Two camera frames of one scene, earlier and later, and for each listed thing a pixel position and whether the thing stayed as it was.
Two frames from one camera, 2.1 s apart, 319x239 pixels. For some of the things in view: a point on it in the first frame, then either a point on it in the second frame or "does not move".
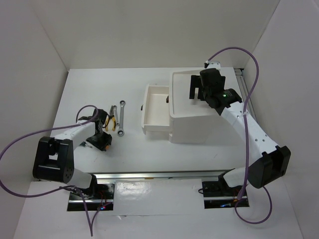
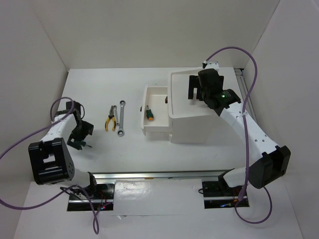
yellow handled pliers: x=111 y=115 does not move
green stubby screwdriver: x=83 y=144 does not move
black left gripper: x=106 y=139 -> x=87 y=128
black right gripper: x=195 y=83 does not move
